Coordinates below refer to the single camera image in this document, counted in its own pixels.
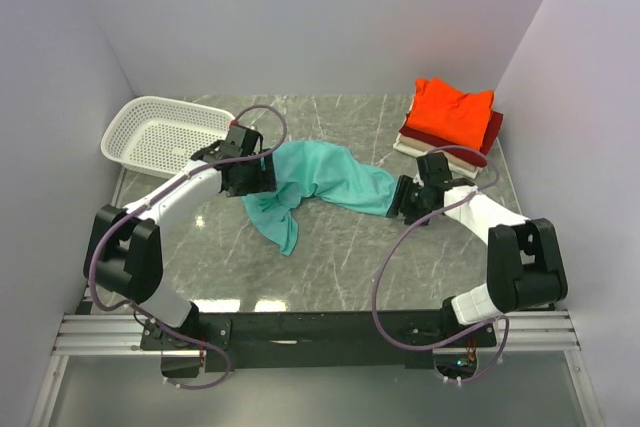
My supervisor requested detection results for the aluminium extrusion rail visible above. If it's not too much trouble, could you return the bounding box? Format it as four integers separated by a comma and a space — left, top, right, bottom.
30, 310, 605, 426

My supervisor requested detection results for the folded dark red t-shirt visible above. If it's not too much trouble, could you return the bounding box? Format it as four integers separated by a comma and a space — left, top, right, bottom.
399, 112, 503, 168

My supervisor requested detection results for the teal t-shirt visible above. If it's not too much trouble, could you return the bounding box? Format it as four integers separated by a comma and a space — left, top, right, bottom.
242, 140, 398, 256

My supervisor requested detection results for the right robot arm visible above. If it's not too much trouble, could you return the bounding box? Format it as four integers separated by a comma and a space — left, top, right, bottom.
387, 150, 568, 346

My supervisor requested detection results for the white perforated plastic basket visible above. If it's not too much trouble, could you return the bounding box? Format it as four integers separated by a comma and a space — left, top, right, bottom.
100, 96, 234, 179

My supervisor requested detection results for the folded orange t-shirt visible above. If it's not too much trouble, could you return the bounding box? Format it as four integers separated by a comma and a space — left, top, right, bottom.
406, 78, 495, 150

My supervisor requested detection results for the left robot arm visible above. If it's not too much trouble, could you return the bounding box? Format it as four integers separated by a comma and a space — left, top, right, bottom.
84, 122, 276, 349

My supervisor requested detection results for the folded beige t-shirt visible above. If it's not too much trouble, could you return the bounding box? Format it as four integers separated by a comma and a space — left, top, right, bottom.
396, 134, 475, 166

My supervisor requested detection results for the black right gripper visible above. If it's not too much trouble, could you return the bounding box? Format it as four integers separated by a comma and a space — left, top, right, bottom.
385, 175, 434, 227

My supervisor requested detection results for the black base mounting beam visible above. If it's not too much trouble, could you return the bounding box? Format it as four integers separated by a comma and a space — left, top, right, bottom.
140, 310, 497, 378

